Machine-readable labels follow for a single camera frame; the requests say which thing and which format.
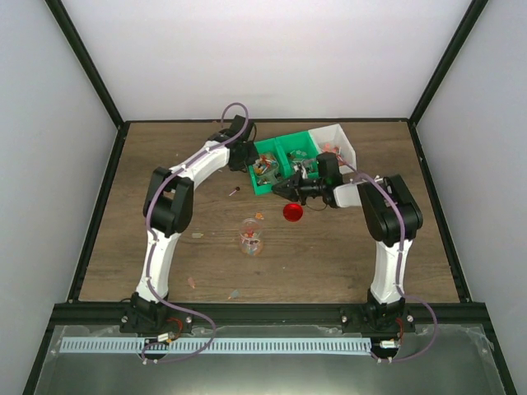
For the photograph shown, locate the light blue slotted strip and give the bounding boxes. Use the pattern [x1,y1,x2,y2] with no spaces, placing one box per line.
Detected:
[59,337,371,356]

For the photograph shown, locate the green double candy bin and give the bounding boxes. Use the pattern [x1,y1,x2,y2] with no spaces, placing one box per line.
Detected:
[249,131,319,196]

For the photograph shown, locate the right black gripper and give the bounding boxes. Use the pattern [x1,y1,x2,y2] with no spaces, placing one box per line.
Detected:
[272,170,325,207]

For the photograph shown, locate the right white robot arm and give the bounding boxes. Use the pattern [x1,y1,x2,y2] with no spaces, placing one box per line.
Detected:
[272,152,423,332]

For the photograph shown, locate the red jar lid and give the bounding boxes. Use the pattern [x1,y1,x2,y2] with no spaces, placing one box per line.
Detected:
[282,203,304,222]

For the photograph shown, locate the white candy bin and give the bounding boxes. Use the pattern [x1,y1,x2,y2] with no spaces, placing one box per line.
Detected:
[308,123,357,174]

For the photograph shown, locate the spilled candy near rail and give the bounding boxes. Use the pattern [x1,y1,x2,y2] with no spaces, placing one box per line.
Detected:
[228,290,240,300]

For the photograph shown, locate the spilled dark lollipop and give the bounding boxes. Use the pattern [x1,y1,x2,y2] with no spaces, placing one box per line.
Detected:
[228,187,240,197]

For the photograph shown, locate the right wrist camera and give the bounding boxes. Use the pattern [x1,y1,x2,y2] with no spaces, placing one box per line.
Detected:
[294,159,317,179]

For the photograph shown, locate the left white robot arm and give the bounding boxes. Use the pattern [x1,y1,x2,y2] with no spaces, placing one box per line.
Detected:
[124,115,257,332]

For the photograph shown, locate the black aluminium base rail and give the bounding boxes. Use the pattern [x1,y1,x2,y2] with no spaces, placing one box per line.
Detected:
[48,302,491,336]

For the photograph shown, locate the clear plastic jar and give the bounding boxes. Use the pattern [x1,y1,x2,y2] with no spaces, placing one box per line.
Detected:
[239,218,264,256]

